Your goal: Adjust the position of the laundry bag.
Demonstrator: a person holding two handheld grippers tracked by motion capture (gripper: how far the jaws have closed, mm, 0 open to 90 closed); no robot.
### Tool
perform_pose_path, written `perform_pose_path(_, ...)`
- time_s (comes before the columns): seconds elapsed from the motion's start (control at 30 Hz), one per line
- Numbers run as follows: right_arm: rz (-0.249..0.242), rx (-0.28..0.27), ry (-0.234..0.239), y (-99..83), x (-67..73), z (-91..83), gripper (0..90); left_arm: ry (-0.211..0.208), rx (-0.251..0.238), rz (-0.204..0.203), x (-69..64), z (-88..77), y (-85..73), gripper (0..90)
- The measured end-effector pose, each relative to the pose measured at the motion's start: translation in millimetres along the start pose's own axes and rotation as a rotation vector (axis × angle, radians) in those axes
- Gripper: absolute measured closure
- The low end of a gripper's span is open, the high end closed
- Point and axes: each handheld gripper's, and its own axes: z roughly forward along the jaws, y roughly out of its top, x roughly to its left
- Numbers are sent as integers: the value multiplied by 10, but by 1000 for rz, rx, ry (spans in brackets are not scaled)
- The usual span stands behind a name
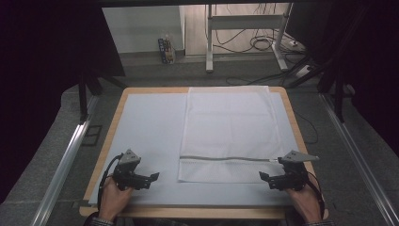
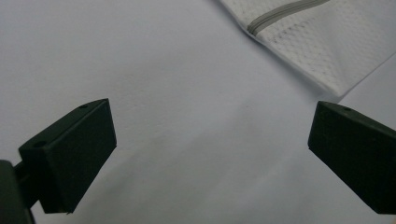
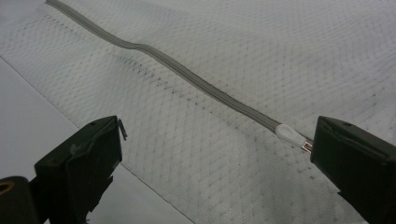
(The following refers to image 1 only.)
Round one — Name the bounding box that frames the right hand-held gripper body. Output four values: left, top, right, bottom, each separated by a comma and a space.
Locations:
267, 150, 320, 192

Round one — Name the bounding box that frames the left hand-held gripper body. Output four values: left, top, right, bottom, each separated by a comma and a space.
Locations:
112, 149, 152, 191

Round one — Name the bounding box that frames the white mesh laundry bag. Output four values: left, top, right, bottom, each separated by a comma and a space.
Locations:
177, 86, 292, 184

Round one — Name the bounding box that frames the person's left hand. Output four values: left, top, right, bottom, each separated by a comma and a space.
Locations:
98, 175, 135, 222

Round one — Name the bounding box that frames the person's right hand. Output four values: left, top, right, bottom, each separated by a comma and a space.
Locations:
284, 175, 324, 224

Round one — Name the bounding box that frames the white table mat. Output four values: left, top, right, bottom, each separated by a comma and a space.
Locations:
88, 92, 310, 207

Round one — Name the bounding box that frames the black metal stand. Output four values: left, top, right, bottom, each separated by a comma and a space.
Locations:
76, 73, 128, 125
315, 56, 357, 124

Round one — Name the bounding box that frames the white power strip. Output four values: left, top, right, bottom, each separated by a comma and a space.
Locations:
295, 63, 313, 78

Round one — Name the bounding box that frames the pack of bottles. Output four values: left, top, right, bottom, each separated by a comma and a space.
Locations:
157, 31, 177, 65

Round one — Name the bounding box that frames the dark curtain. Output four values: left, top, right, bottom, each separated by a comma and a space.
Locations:
0, 0, 126, 203
286, 0, 399, 158

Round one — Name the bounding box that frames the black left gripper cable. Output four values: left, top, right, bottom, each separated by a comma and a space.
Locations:
97, 153, 124, 211

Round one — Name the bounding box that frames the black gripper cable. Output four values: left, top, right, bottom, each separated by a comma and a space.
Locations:
307, 175, 326, 220
97, 153, 124, 211

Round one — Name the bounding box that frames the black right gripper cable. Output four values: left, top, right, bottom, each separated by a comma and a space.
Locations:
307, 175, 326, 220

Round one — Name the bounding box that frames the thin black cable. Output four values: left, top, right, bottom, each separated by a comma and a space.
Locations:
294, 110, 320, 146

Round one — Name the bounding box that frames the black rectangular floor frame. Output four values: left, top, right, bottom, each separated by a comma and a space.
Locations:
81, 124, 104, 147

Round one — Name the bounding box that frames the aluminium rail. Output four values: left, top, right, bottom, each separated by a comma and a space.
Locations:
319, 93, 399, 226
30, 95, 100, 226

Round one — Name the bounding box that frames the black floor cable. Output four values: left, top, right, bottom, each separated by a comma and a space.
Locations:
225, 73, 285, 87

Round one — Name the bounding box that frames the tangle of black floor cables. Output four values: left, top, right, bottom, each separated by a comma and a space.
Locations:
212, 3, 288, 55

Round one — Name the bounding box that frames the white desk frame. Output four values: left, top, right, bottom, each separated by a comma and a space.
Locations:
204, 3, 295, 73

